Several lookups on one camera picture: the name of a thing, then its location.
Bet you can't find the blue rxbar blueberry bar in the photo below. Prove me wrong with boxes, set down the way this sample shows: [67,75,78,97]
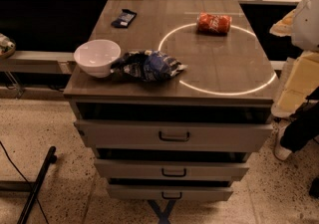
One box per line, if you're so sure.
[111,9,137,28]

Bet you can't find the middle grey drawer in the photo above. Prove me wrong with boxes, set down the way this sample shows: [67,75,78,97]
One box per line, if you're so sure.
[94,159,248,181]

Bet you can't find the grey drawer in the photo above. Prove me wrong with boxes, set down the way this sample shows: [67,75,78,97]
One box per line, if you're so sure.
[94,159,248,181]
[107,185,233,201]
[75,119,272,152]

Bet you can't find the orange soda can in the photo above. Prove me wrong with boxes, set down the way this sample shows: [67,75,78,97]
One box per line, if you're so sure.
[196,12,232,34]

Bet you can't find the grey metal rail shelf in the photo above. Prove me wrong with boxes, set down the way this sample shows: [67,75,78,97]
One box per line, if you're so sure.
[0,51,76,75]

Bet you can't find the crumpled blue chip bag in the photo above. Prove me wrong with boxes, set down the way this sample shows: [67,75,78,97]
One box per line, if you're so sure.
[111,50,187,82]

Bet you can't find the white bowl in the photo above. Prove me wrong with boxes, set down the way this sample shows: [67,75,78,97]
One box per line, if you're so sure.
[74,40,121,78]

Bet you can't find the black floor cable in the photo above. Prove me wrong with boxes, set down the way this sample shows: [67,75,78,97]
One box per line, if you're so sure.
[0,140,50,224]

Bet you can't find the white sneaker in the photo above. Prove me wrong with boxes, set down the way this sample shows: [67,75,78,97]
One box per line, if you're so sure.
[274,126,292,161]

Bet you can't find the bottom grey drawer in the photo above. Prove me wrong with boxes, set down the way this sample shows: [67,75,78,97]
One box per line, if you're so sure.
[107,185,233,201]

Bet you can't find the grey drawer cabinet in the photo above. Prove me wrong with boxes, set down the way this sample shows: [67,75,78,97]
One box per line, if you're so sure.
[64,0,278,189]

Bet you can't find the black pole on floor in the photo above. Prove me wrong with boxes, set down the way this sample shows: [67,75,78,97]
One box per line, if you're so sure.
[17,146,57,224]

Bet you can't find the top grey drawer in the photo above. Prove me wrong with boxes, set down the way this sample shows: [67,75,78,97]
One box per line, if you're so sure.
[75,119,272,152]

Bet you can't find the plate with items at left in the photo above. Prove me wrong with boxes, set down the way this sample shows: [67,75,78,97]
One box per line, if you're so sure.
[0,33,16,58]

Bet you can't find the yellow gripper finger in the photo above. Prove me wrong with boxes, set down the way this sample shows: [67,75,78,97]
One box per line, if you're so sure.
[271,51,319,117]
[269,10,295,37]

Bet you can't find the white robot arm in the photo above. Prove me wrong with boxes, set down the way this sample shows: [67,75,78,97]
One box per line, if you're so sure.
[269,0,319,117]

